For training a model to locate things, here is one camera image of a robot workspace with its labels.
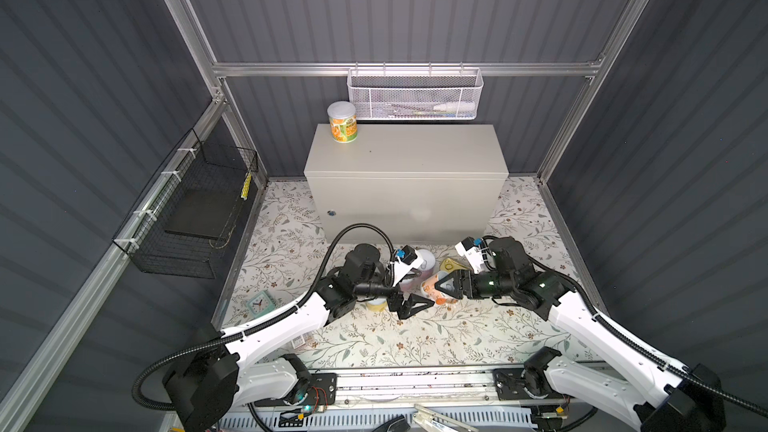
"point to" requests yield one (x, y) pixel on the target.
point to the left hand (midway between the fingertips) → (427, 287)
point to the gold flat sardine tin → (448, 265)
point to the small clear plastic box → (298, 341)
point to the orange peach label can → (429, 289)
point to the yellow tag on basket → (245, 187)
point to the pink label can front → (412, 285)
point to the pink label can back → (428, 265)
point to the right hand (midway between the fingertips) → (447, 289)
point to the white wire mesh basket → (407, 94)
